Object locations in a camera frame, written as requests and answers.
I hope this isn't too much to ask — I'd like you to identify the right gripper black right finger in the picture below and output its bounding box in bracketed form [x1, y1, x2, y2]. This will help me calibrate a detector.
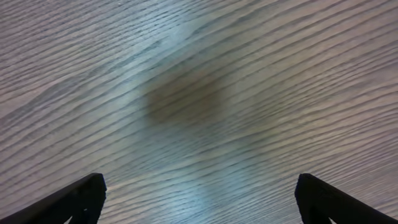
[295, 173, 397, 224]

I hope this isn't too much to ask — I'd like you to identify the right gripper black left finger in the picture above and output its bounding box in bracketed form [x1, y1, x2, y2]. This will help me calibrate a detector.
[1, 173, 106, 224]

